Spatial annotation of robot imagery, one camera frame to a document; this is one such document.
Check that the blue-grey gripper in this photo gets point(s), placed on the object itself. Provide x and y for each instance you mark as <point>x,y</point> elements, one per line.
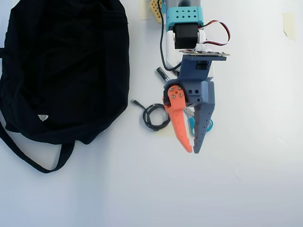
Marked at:
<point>201,93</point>

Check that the yellow perforated robot base part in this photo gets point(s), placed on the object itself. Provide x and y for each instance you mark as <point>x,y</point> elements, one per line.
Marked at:
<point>156,10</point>

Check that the white and teal robot arm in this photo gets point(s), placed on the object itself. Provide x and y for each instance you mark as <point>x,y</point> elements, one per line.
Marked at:
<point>183,16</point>

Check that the black fabric bag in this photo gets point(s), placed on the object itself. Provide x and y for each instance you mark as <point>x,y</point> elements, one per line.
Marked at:
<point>59,71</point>

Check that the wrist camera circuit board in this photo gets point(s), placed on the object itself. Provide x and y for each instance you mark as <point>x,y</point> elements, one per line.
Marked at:
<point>213,53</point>

